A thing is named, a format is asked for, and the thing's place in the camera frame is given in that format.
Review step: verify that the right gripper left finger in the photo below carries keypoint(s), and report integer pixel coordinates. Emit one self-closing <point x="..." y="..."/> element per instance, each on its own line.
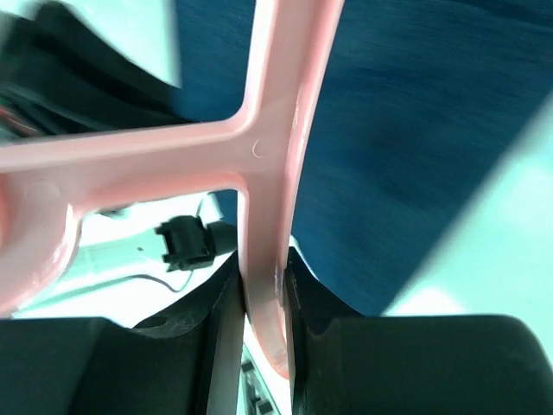
<point x="184" y="359"/>

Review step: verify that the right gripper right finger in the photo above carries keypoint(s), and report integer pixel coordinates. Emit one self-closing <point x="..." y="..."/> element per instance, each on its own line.
<point x="341" y="362"/>

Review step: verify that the dark blue denim trousers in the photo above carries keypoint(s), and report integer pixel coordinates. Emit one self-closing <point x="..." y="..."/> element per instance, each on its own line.
<point x="419" y="101"/>

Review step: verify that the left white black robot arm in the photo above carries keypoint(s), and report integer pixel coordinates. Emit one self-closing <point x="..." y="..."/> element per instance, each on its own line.
<point x="59" y="78"/>

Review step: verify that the pink hanger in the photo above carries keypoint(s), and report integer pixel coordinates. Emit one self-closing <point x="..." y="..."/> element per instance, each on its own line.
<point x="48" y="186"/>

